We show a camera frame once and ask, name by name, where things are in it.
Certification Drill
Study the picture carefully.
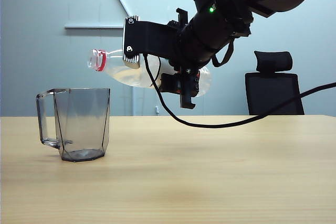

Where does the short black cable loop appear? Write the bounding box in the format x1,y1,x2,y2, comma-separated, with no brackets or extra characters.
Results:
211,39,235,68

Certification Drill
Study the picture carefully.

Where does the horizontal white wall rail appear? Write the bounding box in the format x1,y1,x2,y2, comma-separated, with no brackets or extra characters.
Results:
64,23,124,31

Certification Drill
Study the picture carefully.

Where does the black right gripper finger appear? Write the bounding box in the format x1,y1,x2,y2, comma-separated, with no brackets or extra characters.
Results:
175,8,189,28
160,67,196,110

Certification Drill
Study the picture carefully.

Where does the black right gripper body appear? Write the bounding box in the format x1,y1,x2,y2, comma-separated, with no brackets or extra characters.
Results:
165,19,204,76

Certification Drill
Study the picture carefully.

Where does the vertical white wall rail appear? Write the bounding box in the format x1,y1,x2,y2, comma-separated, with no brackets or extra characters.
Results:
131,87,138,116

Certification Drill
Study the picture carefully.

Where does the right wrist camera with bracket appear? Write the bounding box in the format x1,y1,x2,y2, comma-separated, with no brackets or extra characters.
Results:
122,15,182,70

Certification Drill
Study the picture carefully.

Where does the transparent grey plastic mug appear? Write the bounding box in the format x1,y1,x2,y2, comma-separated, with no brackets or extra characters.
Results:
35,88,111,163

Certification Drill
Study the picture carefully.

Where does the clear mineral water bottle red label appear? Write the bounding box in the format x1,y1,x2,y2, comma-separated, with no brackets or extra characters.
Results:
86,48,212,98

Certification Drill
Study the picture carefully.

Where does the black office chair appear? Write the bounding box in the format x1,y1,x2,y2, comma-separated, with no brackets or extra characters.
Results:
244,50,306,116

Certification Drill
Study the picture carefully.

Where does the long black camera cable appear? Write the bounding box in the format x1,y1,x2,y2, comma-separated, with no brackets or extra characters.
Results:
142,52,336,129

